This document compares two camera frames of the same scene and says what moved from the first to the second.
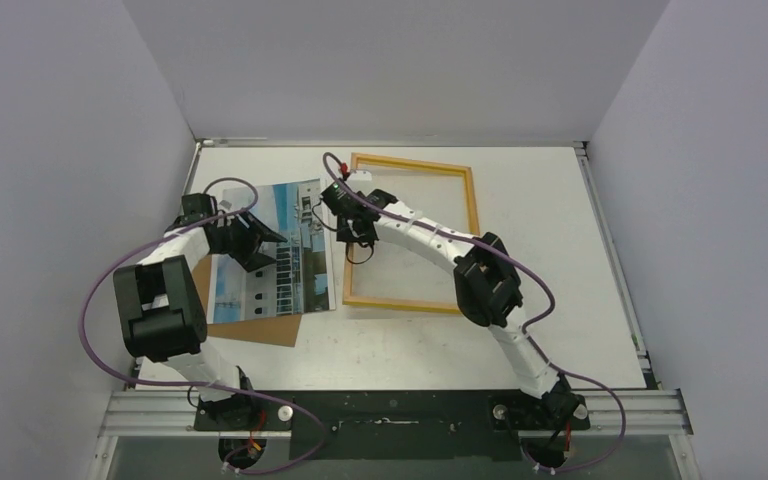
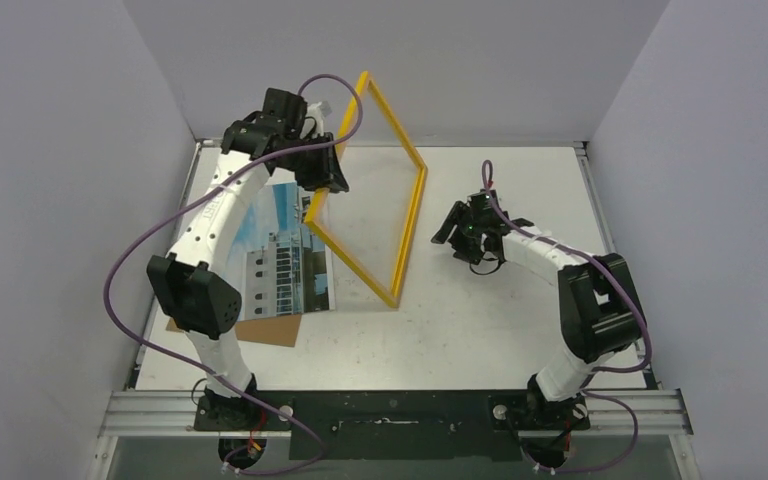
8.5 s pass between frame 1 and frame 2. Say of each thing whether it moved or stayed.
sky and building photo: stayed
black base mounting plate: stayed
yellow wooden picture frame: moved
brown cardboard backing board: stayed
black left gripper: moved
